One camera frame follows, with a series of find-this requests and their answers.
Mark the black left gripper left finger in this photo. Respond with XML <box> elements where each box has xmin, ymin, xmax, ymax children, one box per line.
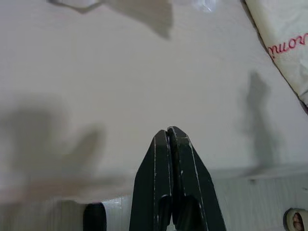
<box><xmin>129</xmin><ymin>129</ymin><xmax>174</xmax><ymax>231</ymax></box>

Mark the cream cartoon print blanket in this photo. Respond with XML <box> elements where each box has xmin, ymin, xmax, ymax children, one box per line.
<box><xmin>243</xmin><ymin>0</ymin><xmax>308</xmax><ymax>104</ymax></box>

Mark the cream tape roll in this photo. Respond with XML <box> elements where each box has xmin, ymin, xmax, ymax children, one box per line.
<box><xmin>285</xmin><ymin>207</ymin><xmax>308</xmax><ymax>231</ymax></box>

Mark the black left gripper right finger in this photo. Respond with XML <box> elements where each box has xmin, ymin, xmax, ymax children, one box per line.
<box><xmin>167</xmin><ymin>125</ymin><xmax>228</xmax><ymax>231</ymax></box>

